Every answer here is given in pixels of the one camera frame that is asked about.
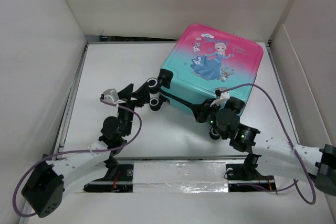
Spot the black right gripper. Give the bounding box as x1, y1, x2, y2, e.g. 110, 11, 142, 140
190, 98, 227, 140

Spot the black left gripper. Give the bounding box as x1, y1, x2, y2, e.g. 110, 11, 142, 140
114, 82, 148, 135

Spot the pink and teal suitcase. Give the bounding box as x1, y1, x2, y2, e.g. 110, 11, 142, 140
156, 24, 264, 116

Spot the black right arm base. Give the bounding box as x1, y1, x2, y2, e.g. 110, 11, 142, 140
224, 154, 277, 193

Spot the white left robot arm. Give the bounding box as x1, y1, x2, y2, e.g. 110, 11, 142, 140
22, 83, 150, 218

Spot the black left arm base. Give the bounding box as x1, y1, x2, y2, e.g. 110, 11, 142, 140
83, 162, 134, 193

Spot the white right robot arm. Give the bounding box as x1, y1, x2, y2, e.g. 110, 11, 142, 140
133, 78, 335, 196

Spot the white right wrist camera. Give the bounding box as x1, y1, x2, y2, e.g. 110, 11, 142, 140
210, 87, 230, 107

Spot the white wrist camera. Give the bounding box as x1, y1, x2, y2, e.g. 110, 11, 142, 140
210, 87, 230, 107
100, 89, 125, 105

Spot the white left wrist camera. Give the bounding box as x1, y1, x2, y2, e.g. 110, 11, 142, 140
100, 89, 125, 105

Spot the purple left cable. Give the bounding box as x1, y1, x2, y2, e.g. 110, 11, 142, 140
12, 98, 143, 217

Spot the aluminium rail frame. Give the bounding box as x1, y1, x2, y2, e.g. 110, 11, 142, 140
19, 42, 320, 224

